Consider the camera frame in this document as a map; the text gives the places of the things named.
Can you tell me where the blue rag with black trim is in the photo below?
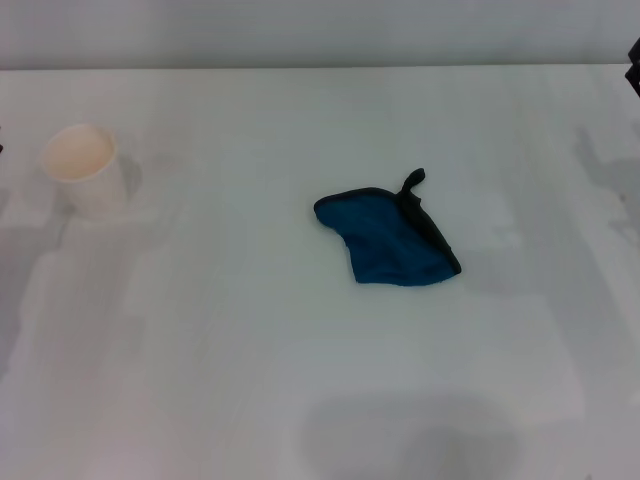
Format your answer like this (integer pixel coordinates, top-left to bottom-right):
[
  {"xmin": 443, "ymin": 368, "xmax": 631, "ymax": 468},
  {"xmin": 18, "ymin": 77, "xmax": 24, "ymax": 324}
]
[{"xmin": 312, "ymin": 167, "xmax": 463, "ymax": 289}]

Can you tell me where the white paper cup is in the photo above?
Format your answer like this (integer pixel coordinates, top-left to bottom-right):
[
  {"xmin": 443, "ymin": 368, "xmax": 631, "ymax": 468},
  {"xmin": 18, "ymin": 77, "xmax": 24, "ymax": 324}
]
[{"xmin": 40, "ymin": 123, "xmax": 130, "ymax": 220}]

